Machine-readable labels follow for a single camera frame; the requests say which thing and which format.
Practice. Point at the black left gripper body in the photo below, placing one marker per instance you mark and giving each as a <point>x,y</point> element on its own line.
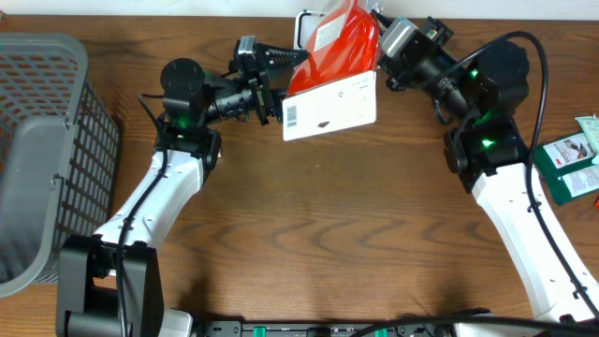
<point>260,94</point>

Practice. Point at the pale green wipes packet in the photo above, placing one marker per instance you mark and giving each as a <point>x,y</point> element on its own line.
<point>590,128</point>

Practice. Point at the green grip gloves package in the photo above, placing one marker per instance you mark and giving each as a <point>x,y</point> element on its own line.
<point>566,167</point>

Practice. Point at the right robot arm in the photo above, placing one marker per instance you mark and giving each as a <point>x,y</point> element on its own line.
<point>476,98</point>

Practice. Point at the grey plastic mesh basket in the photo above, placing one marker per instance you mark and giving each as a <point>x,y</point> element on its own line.
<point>59,152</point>

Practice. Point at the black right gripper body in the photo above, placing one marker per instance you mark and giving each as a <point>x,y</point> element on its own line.
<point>399,75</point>

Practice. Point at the red dustpan brush package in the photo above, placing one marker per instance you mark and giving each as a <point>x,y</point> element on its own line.
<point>335,88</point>

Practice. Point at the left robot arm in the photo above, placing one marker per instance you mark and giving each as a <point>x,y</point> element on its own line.
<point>109,282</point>

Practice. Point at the white barcode scanner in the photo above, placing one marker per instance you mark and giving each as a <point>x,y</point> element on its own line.
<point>305,24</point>

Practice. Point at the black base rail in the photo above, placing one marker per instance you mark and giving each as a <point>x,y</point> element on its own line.
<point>262,329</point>

